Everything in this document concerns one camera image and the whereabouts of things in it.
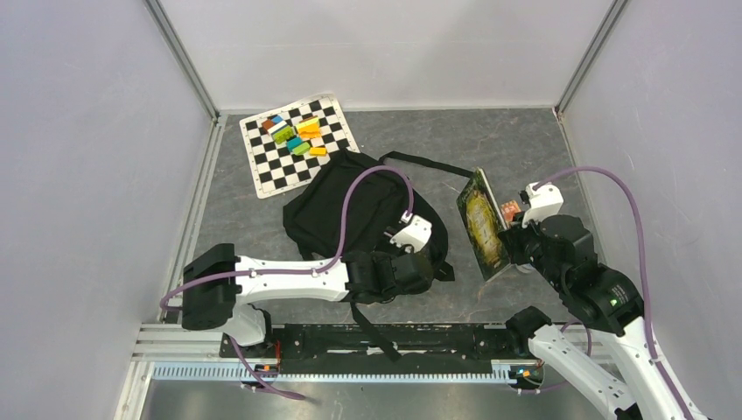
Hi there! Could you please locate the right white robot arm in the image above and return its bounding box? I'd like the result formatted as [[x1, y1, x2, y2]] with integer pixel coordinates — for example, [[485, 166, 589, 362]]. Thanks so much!
[[498, 214, 705, 419]]

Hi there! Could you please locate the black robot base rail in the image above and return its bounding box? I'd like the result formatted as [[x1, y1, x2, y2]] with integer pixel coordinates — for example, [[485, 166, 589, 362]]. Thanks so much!
[[240, 323, 536, 375]]

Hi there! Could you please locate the teal toy brick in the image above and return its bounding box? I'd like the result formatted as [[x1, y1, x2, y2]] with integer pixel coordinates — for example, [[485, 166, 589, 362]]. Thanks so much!
[[286, 136, 304, 152]]

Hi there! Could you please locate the green toy brick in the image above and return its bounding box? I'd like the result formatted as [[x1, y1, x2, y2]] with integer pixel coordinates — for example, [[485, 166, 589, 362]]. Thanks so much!
[[272, 126, 295, 144]]

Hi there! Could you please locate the orange toy brick stack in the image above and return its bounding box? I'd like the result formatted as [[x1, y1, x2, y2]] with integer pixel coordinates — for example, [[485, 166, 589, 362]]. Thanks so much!
[[295, 116, 320, 140]]

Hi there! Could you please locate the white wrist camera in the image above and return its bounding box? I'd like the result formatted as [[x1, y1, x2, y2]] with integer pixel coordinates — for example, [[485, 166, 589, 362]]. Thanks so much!
[[389, 212, 432, 253], [519, 183, 564, 228]]

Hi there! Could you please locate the black and white chess mat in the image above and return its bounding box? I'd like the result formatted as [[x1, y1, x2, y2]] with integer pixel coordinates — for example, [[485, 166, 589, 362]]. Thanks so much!
[[240, 93, 360, 199]]

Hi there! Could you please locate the dark green forest book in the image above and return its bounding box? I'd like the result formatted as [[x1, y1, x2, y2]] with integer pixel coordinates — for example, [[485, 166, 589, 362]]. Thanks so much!
[[456, 167, 511, 281]]

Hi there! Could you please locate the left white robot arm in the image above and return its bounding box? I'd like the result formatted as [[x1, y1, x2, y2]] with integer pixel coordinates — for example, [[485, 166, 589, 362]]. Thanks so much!
[[181, 243, 434, 357]]

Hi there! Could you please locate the yellow small toy brick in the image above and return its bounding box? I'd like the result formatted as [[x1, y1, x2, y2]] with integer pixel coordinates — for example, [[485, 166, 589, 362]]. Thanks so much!
[[309, 147, 327, 157]]

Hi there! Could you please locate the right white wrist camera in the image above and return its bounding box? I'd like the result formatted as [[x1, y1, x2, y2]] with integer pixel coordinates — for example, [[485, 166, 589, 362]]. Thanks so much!
[[519, 183, 564, 228]]

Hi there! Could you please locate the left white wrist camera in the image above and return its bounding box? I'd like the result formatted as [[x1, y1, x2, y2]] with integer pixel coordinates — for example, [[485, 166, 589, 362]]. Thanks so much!
[[389, 212, 432, 253]]

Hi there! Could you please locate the black student backpack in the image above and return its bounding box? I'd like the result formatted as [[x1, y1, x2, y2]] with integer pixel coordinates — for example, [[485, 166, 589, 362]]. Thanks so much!
[[283, 150, 455, 361]]

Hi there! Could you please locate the light green flat brick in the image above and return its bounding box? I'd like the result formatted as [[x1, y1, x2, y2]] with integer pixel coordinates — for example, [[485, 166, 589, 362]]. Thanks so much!
[[291, 142, 311, 156]]

